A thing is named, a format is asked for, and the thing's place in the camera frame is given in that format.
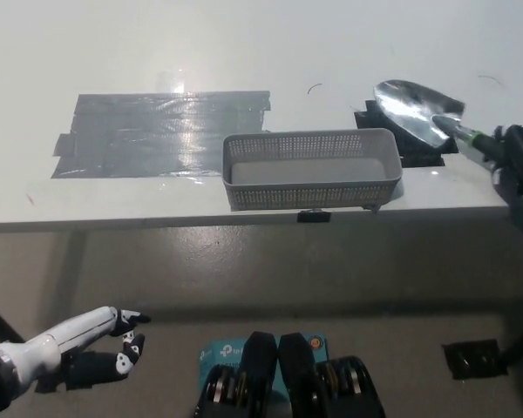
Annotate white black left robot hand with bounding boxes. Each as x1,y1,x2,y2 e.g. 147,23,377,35
0,306,152,391

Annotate steel trowel green black handle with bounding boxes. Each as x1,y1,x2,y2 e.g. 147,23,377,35
373,79,506,165

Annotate black robot torso blocks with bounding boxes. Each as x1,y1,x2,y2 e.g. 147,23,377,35
192,331,387,418

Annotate black tape patch on table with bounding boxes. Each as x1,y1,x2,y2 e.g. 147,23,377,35
353,99,446,167

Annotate teal tp-link box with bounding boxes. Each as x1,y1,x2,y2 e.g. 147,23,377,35
199,333,330,397

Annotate small black tape tab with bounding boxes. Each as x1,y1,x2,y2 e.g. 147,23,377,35
296,209,332,225

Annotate grey perforated plastic basket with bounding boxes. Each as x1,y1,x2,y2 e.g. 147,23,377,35
221,128,404,213

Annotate grey duct tape patch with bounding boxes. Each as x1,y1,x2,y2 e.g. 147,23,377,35
50,90,272,179

